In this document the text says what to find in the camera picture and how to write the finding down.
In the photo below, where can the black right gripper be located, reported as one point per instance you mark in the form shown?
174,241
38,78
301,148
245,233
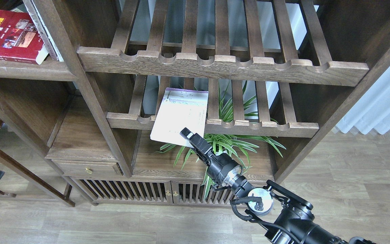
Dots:
222,169

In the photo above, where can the white lavender book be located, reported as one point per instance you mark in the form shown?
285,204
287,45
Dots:
180,108

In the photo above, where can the red cover book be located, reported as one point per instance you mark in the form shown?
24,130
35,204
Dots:
19,39

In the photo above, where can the black yellow cover book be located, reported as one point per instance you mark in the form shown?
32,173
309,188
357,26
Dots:
17,9

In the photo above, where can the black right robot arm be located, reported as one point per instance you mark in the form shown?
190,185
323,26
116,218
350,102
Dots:
286,217

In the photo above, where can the white plant pot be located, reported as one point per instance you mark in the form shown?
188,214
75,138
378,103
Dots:
206,156

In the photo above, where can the dark wooden side furniture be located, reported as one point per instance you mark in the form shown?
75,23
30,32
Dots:
18,168

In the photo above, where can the dark wooden bookshelf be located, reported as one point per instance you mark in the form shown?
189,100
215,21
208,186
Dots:
306,61

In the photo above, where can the brass drawer knob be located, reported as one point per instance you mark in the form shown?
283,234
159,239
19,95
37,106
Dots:
88,171

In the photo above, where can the white pleated curtain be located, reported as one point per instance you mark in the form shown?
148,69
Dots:
372,112

